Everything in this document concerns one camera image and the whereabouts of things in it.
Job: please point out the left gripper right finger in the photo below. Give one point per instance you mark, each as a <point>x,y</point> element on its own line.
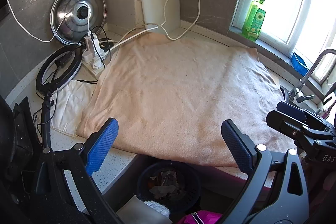
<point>240,145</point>

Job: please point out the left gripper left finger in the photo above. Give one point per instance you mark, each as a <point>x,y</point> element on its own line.
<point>98,145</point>

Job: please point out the steel kitchen faucet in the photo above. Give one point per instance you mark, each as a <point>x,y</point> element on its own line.
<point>296,92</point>

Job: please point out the black trash bin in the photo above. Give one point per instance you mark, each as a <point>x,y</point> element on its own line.
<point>172,184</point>

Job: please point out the white cloth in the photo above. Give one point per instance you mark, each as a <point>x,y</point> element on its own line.
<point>71,101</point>

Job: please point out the blue container on sill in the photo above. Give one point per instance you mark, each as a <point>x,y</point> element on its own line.
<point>299,64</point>

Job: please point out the pink sleeve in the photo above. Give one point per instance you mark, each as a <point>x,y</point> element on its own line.
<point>200,217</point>

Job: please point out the white power strip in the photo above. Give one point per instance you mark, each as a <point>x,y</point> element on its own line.
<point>95,64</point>

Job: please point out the beige towel mat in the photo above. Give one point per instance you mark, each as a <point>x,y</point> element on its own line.
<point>171,97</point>

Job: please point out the green dish soap bottle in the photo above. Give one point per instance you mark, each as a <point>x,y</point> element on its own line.
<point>254,20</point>

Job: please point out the stainless steel pot lid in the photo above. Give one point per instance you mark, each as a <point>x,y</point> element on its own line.
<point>70,20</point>

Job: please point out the black ring light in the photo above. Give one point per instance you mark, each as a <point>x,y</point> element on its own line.
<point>55,73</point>

